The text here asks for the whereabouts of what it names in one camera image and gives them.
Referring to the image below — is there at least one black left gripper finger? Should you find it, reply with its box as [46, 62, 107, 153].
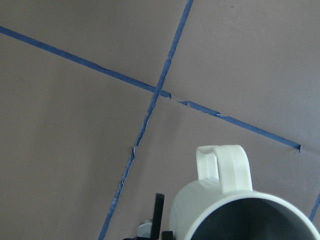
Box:
[136, 193, 173, 240]

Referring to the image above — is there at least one white mug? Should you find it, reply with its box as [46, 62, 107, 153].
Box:
[168, 145, 320, 240]

